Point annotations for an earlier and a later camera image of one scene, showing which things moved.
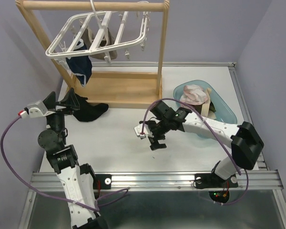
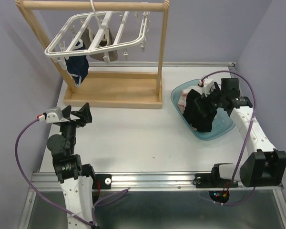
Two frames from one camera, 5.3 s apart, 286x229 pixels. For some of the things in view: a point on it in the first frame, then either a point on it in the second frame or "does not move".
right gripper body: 159,130 → 213,101
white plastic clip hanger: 98,31 does not move
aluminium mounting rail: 254,181 does not move
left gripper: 71,101 → 84,113
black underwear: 87,111 → 199,110
